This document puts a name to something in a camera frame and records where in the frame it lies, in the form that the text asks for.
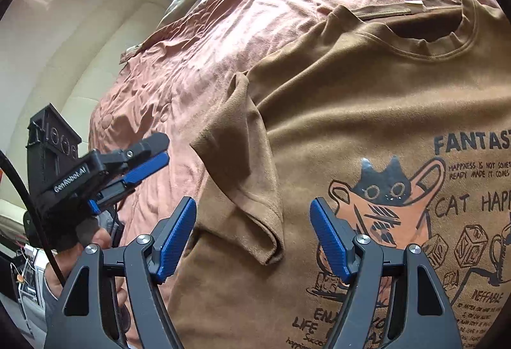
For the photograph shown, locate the person's left hand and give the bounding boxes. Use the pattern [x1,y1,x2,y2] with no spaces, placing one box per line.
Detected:
[45,219,116,307]

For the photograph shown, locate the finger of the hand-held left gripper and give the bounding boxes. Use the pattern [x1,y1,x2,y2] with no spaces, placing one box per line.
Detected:
[86,179,137,215]
[99,133,172,187]

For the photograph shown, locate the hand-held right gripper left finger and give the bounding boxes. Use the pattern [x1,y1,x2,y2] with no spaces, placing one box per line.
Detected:
[43,196,198,349]

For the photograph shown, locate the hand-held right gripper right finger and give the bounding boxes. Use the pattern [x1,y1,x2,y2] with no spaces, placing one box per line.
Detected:
[309,197,464,349]

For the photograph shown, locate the thick black cable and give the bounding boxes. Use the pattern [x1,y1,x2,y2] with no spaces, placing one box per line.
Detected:
[0,149,66,288]

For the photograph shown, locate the brown printed t-shirt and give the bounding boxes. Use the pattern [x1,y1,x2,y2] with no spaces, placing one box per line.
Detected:
[165,0,511,349]

